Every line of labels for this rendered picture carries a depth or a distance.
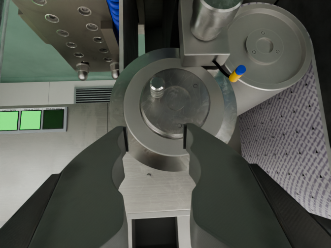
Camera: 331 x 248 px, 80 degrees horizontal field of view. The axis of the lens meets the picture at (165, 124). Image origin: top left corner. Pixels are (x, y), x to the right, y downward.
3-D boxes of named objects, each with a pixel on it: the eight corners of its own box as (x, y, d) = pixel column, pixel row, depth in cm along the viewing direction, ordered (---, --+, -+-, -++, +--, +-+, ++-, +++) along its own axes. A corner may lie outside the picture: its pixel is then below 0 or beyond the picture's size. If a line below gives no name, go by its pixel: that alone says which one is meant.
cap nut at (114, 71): (121, 62, 56) (121, 77, 56) (123, 68, 60) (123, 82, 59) (108, 62, 56) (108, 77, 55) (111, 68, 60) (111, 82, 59)
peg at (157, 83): (152, 73, 18) (166, 78, 18) (152, 85, 21) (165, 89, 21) (147, 87, 18) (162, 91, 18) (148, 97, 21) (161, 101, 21)
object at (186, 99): (196, 147, 20) (128, 119, 20) (192, 148, 22) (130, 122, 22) (220, 82, 22) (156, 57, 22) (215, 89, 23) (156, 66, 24)
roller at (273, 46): (303, 2, 26) (320, 88, 24) (231, 79, 51) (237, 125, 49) (214, 3, 26) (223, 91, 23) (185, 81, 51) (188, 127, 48)
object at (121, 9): (122, -56, 27) (123, 69, 24) (138, 43, 50) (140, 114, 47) (118, -56, 27) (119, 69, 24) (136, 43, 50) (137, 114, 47)
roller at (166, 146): (223, 59, 24) (226, 157, 22) (188, 112, 49) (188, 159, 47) (126, 55, 23) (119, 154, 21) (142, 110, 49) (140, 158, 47)
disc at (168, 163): (235, 49, 25) (240, 173, 22) (233, 52, 25) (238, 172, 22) (114, 44, 24) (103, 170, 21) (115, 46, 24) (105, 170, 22)
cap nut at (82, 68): (87, 62, 56) (86, 77, 55) (91, 69, 60) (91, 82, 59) (74, 63, 56) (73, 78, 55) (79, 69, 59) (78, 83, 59)
